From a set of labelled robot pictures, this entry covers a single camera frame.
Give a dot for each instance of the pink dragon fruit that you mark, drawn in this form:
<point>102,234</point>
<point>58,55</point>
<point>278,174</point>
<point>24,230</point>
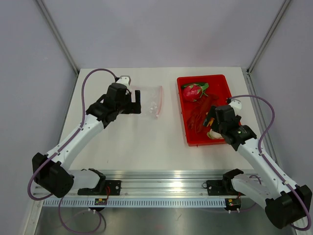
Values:
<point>194,91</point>

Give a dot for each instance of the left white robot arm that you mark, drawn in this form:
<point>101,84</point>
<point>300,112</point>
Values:
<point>50,170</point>

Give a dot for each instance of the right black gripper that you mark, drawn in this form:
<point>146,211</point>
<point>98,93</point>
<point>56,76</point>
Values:
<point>213,126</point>

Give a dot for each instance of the aluminium frame post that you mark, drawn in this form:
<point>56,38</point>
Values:
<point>43,9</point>
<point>269,34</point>

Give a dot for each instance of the small circuit board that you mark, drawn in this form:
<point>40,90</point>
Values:
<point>233,205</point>
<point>100,201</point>

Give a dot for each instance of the left small circuit board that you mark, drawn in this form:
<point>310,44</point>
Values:
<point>100,201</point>

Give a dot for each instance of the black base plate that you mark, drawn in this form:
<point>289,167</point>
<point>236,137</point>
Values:
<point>103,187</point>
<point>219,188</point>

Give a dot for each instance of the red plastic tray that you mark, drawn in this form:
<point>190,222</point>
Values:
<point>218,86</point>

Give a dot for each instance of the white slotted cable duct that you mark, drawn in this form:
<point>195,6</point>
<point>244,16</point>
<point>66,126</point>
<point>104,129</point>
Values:
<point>80,202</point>

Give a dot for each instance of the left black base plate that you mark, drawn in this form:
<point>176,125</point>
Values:
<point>103,187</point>

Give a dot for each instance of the clear zip top bag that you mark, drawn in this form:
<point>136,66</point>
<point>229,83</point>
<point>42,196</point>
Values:
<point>151,99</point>

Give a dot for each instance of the white cauliflower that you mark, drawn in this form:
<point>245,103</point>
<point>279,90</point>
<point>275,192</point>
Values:
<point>214,135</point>

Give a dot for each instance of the right small circuit board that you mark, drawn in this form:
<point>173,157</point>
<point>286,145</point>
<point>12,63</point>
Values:
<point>233,205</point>

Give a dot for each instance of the aluminium mounting rail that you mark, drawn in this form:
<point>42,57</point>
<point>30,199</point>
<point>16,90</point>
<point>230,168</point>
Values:
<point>148,184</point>

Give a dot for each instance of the left aluminium frame post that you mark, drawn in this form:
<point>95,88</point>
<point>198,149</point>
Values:
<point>43,9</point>

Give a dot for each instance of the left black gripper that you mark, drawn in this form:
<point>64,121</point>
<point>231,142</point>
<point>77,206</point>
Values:
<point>133,107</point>

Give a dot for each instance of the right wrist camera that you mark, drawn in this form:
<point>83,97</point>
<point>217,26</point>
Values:
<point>235,104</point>

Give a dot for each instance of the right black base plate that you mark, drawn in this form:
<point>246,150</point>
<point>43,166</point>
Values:
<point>219,188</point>

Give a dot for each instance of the right aluminium frame post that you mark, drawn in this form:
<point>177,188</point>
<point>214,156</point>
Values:
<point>269,34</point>

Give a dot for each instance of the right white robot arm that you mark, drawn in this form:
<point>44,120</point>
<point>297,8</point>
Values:
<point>283,200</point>

